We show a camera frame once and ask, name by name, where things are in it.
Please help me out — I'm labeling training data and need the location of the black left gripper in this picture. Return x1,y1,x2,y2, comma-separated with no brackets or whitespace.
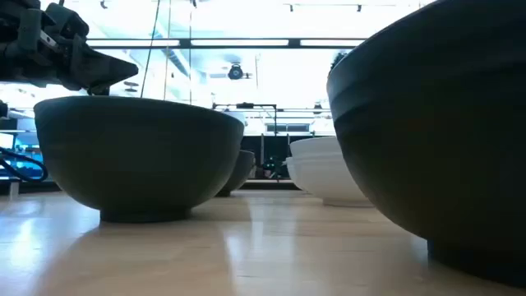
0,0,140,96

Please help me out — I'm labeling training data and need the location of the dark bowl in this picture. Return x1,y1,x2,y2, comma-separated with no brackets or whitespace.
326,0,526,289
214,150,256,198
33,95,246,224

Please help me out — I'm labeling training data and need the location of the white bowl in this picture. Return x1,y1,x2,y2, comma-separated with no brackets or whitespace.
289,136,344,158
286,154,375,208

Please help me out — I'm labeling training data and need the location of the black background table rig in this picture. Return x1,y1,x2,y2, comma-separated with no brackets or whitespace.
212,102,332,136

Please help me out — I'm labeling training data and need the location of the dark plant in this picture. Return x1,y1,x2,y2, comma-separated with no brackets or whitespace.
330,51,348,72

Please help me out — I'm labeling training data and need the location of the thin dark hanging cable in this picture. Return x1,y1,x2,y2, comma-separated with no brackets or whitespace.
139,0,162,99

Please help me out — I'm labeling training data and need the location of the blue cable loop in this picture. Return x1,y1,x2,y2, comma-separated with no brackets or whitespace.
0,146,48,183

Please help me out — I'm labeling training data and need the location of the black overhead frame beam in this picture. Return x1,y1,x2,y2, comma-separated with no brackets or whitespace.
85,37,367,50

